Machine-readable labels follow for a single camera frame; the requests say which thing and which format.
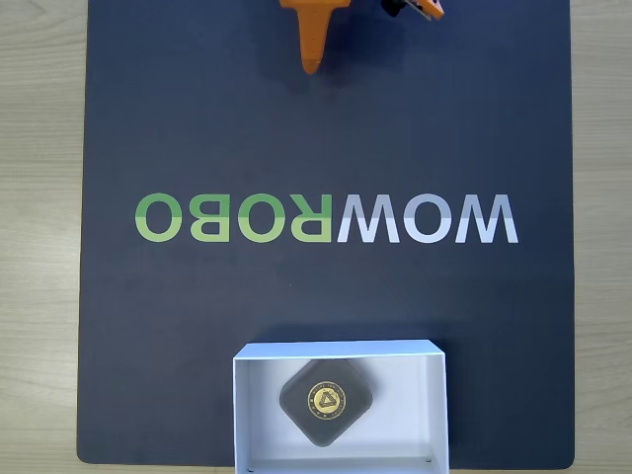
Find white open cardboard box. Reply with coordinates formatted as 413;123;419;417
231;339;450;474

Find dark mat with WOWROBO print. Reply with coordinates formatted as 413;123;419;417
76;0;577;468

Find grey square case gold emblem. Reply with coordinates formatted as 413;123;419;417
277;358;375;448

